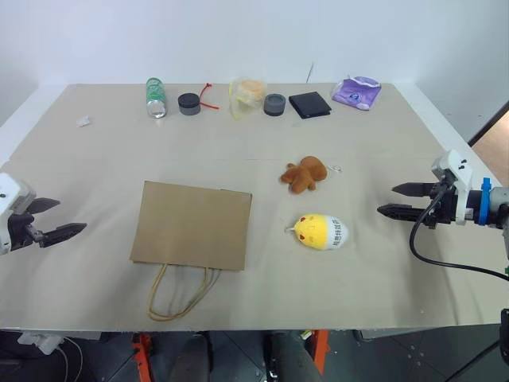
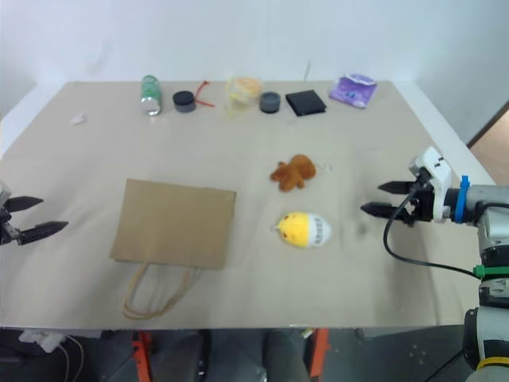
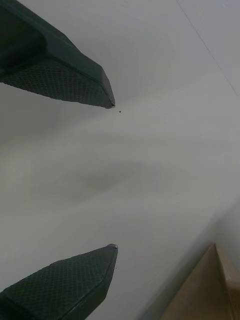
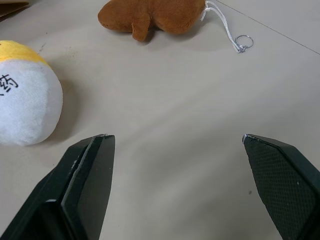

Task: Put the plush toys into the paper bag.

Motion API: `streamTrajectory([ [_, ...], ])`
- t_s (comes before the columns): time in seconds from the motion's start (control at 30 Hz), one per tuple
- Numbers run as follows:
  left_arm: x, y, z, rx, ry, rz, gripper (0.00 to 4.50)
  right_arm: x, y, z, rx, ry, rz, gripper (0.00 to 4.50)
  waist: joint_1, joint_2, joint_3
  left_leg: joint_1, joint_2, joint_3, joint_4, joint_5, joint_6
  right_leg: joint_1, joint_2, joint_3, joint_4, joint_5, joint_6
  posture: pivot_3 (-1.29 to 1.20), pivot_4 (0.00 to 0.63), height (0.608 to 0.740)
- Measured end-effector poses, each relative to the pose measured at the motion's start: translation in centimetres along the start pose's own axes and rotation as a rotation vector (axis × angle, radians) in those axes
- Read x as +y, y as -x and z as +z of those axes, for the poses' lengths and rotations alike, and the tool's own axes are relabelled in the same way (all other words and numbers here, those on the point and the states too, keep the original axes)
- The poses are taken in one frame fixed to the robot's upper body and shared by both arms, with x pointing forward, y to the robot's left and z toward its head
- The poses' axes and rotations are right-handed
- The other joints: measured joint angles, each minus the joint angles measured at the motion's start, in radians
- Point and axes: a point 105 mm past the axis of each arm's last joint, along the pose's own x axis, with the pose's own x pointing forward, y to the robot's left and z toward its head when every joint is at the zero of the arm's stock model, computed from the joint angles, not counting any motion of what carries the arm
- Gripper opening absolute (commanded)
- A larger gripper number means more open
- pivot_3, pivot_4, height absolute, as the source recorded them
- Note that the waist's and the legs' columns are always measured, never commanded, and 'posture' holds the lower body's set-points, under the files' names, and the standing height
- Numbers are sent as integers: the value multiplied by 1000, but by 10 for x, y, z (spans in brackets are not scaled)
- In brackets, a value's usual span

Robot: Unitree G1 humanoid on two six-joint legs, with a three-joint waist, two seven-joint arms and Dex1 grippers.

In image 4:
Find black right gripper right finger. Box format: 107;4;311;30
242;133;320;240

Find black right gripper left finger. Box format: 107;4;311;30
0;134;116;240

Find white and yellow plush ball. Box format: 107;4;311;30
0;40;63;147

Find brown plush toy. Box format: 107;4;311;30
97;0;207;42

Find white cord with key ring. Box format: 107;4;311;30
201;0;255;54

